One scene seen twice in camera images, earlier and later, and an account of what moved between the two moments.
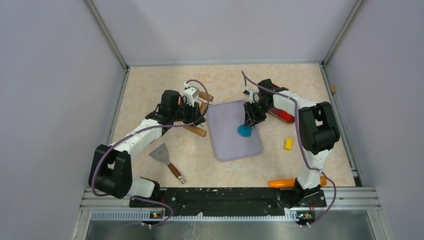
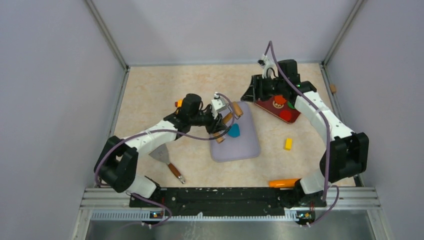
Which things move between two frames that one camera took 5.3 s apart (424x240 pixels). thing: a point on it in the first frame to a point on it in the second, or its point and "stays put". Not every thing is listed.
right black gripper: [251, 118] to [255, 90]
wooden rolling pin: [193, 129] to [239, 111]
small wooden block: [333, 88] stays put
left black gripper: [194, 111] to [215, 125]
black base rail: [212, 202] stays put
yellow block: [288, 145] stays put
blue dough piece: [245, 131] to [234, 131]
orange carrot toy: [289, 183] stays put
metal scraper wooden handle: [161, 153] stays put
